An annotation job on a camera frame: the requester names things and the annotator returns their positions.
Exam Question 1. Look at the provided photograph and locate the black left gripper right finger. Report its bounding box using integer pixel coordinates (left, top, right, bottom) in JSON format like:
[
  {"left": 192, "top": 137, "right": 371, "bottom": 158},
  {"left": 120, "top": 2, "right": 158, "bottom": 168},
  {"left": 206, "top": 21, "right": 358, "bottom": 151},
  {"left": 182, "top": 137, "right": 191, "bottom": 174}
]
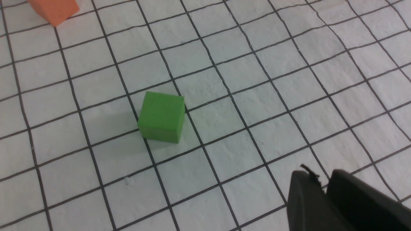
[{"left": 326, "top": 169, "right": 411, "bottom": 231}]

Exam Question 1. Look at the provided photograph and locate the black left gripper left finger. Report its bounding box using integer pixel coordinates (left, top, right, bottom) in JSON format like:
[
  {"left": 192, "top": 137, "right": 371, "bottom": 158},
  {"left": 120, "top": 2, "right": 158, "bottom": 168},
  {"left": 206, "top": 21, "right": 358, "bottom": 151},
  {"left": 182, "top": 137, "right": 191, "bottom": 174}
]
[{"left": 287, "top": 164, "right": 350, "bottom": 231}]

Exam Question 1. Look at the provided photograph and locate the white grid tablecloth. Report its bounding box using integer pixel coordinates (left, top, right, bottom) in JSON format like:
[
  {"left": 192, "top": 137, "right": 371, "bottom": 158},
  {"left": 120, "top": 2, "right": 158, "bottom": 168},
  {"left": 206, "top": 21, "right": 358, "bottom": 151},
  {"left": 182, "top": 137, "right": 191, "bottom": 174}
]
[{"left": 1, "top": 0, "right": 410, "bottom": 231}]

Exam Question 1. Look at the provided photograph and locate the green foam cube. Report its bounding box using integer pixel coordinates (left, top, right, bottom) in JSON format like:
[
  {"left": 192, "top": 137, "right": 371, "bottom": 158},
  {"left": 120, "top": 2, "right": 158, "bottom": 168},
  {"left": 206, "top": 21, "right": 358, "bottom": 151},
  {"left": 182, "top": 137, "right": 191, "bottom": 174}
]
[{"left": 137, "top": 91, "right": 185, "bottom": 143}]

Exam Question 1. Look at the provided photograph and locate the orange foam cube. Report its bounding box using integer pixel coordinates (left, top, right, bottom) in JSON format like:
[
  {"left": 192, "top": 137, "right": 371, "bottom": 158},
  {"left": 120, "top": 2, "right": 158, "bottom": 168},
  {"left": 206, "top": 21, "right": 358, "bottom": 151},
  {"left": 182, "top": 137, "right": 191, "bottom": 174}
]
[{"left": 28, "top": 0, "right": 79, "bottom": 27}]

